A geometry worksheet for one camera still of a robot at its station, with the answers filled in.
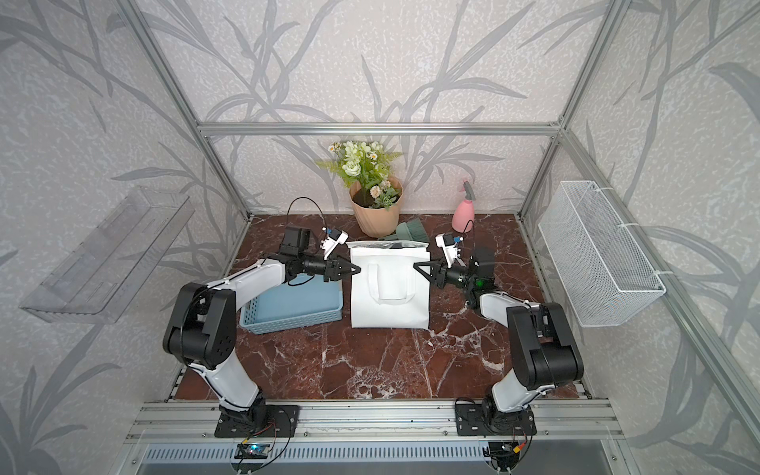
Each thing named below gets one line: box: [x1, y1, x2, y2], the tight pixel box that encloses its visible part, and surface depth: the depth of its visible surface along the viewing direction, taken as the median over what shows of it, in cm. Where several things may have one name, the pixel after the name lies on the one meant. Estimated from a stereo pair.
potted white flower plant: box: [316, 140, 404, 239], surface depth 101 cm
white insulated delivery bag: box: [346, 240, 431, 330], surface depth 84 cm
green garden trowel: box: [378, 217, 430, 243], surface depth 117 cm
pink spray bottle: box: [452, 180, 476, 234], surface depth 112 cm
